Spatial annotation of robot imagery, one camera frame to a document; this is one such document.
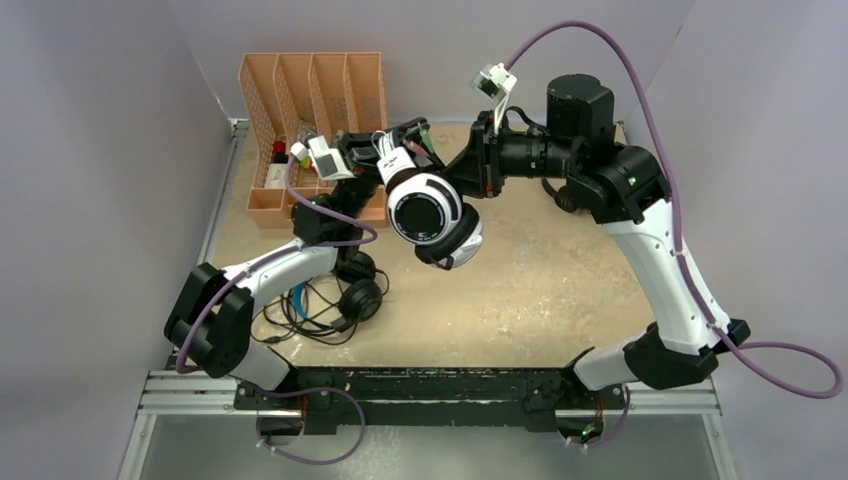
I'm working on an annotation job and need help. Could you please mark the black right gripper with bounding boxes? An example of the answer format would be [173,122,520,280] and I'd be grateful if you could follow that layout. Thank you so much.
[435,111,583,200]

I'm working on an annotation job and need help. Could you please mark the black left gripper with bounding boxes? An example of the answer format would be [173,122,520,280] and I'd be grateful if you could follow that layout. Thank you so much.
[333,120,428,229]

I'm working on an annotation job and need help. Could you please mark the white and black headphones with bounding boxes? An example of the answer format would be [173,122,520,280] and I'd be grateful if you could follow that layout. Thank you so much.
[372,131,483,270]

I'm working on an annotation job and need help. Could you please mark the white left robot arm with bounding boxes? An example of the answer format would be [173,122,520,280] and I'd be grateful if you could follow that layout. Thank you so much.
[164,117,429,409]

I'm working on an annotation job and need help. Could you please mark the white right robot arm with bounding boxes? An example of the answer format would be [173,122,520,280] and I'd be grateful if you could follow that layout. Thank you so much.
[445,74,751,407]

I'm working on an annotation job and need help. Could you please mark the small black on-ear headphones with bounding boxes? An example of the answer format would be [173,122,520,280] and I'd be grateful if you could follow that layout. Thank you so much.
[541,177,587,214]

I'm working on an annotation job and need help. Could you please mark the black and blue headphones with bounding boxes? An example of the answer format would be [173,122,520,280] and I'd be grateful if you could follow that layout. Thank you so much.
[306,252,384,332]

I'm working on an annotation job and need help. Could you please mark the peach plastic file organizer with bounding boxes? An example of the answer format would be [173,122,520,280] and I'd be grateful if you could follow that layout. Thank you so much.
[239,52,388,229]

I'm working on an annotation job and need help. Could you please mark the white product box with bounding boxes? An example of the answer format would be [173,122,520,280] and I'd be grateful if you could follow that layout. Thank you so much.
[264,163,288,189]

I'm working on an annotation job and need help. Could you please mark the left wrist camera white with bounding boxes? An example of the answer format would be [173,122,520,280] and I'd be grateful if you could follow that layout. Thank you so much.
[290,136,355,182]

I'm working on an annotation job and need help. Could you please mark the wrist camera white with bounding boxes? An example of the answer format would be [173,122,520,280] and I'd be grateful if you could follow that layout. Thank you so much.
[470,63,517,134]
[290,136,355,182]

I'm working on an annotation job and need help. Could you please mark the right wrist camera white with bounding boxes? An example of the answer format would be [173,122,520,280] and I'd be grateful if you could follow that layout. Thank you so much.
[470,63,517,134]

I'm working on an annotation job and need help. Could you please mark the black cable of blue headphones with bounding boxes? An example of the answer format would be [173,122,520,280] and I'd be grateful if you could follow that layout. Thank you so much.
[254,264,392,347]

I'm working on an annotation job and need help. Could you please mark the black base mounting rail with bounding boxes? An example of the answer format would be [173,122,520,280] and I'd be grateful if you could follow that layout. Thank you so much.
[234,367,625,437]

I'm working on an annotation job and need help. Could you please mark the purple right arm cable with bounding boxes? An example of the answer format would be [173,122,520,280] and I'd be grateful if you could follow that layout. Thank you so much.
[504,19,844,452]

